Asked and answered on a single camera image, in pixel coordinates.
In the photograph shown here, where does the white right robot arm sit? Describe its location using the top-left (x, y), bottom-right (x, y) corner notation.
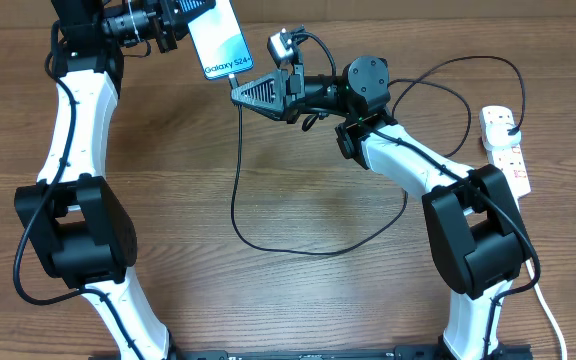
top-left (229, 56), bottom-right (538, 359)

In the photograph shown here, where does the white charger plug adapter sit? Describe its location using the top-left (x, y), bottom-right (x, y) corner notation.
top-left (482, 123), bottom-right (522, 151)

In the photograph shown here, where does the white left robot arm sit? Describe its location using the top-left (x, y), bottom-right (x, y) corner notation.
top-left (14, 0), bottom-right (214, 359)

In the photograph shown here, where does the black charger cable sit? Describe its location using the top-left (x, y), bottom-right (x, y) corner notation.
top-left (227, 55), bottom-right (527, 257)

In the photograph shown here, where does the Samsung Galaxy smartphone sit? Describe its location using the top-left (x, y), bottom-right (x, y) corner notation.
top-left (188, 0), bottom-right (254, 80)

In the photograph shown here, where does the cardboard wall panel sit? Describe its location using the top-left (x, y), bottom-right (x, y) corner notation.
top-left (0, 0), bottom-right (576, 29)

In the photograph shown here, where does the white power strip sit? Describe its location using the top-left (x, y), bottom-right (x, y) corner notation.
top-left (479, 105), bottom-right (531, 199)

